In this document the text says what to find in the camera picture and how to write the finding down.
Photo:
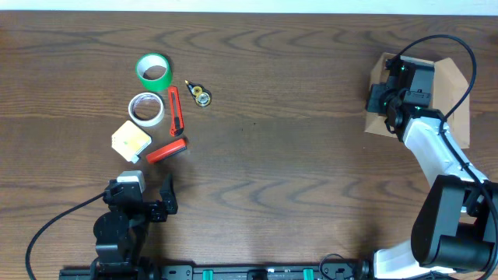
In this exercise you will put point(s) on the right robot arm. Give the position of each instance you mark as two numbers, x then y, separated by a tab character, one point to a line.
455	231

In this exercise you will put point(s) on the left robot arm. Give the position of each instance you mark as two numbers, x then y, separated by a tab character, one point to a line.
121	233

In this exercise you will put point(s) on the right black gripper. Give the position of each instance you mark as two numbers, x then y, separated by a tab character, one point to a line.
378	95

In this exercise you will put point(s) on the white tape roll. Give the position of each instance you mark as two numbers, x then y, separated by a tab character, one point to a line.
136	100

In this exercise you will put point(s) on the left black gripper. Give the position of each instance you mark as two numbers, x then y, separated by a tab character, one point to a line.
154	210

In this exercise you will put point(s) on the red utility knife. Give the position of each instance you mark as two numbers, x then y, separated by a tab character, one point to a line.
177	121

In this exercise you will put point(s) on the red black stapler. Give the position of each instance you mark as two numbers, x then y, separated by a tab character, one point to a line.
167	151

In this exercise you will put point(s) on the brown cardboard box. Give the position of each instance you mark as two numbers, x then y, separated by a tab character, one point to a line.
449	85

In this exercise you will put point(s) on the correction tape dispenser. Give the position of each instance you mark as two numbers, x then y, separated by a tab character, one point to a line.
199	93

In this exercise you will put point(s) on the green tape roll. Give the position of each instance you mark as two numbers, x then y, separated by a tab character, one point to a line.
149	61

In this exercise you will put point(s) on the yellow sticky note pad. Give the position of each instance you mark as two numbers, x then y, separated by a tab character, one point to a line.
129	141

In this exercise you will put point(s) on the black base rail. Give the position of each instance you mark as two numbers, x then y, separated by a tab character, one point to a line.
187	272

